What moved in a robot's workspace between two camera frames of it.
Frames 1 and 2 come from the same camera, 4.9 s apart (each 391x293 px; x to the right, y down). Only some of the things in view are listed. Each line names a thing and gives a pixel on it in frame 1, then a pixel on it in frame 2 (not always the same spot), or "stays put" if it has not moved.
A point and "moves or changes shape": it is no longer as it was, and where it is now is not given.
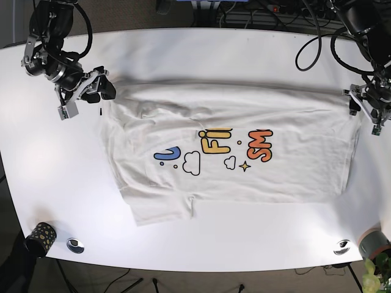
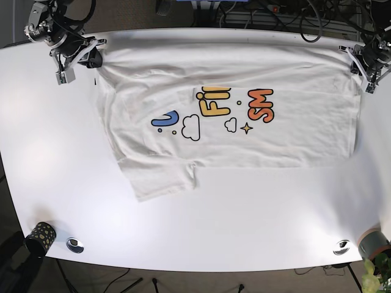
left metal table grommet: x=74 y=245 stays put
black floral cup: x=41 y=239 stays put
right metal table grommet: x=342 y=247 stays put
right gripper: x=375 y=97 -> x=370 y=61
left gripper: x=94 y=81 -> x=76 y=47
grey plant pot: x=372 y=242 stays put
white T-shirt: x=173 y=144 moves or changes shape
